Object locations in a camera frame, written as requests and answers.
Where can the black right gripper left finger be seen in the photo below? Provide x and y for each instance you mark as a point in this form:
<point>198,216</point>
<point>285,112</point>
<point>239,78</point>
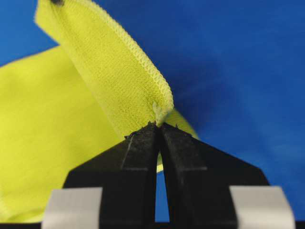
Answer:
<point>114,190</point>

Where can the yellow-green towel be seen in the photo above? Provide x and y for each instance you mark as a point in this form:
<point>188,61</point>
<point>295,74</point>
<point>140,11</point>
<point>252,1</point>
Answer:
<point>63,106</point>

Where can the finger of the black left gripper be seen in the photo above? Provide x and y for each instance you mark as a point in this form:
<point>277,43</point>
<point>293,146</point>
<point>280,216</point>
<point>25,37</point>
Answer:
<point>58,2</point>

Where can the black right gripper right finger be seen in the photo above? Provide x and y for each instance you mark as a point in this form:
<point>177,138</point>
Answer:
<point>210,189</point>

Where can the blue table cloth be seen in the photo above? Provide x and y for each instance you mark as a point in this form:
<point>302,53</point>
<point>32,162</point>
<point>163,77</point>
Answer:
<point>236,69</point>

